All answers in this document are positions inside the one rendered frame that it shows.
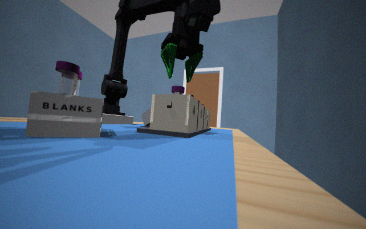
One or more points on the grey button housing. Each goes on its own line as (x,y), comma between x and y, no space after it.
(146,118)

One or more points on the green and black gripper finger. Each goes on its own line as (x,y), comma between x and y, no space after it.
(191,64)
(169,58)

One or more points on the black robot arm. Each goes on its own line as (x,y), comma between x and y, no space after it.
(190,18)

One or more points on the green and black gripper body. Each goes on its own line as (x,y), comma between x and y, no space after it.
(185,47)

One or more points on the blue flat mat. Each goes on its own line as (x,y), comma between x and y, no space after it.
(122,180)

